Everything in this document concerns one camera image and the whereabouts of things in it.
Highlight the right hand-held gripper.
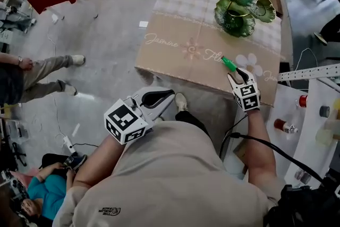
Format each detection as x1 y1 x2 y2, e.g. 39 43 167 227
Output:
227 68 261 112

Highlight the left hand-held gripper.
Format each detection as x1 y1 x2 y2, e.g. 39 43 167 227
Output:
104 87 175 145

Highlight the green glass tiered stand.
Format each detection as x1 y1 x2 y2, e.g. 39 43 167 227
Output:
214 0 277 38

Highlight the person's left forearm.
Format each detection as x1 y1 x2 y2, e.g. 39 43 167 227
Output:
73 134 129 190

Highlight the person's right forearm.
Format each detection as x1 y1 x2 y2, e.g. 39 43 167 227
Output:
245 108 279 184

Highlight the white perforated metal bar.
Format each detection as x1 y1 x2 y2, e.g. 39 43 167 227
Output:
277 63 340 82

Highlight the person's right shoe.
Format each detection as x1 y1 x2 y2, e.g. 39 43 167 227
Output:
174 93 189 113

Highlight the person's black trouser leg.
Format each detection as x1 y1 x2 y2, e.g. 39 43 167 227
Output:
175 111 214 142

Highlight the red sauce bottle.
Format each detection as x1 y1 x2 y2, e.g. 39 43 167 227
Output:
273 118 299 134

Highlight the table with beige checked tablecloth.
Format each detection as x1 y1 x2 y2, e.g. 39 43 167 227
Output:
134 0 283 108

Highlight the cardboard box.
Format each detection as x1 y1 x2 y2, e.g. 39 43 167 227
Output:
233 139 249 175

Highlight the person's beige shirt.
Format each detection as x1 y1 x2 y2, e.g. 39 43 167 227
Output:
53 121 279 227

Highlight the white curved counter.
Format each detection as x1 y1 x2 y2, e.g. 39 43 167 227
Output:
220 79 340 190

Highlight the small grey cup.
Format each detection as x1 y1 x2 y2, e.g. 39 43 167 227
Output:
319 105 331 119

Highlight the white power strip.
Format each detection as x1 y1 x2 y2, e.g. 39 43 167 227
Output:
63 135 78 154

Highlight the translucent plastic container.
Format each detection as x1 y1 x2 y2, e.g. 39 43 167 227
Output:
315 114 340 148

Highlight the black chest harness device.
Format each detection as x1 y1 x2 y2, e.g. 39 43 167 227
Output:
262 167 340 227

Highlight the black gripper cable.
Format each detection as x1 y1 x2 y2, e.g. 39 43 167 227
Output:
218 113 325 182

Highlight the black floor cable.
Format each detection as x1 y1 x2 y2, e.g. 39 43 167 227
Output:
71 142 99 148

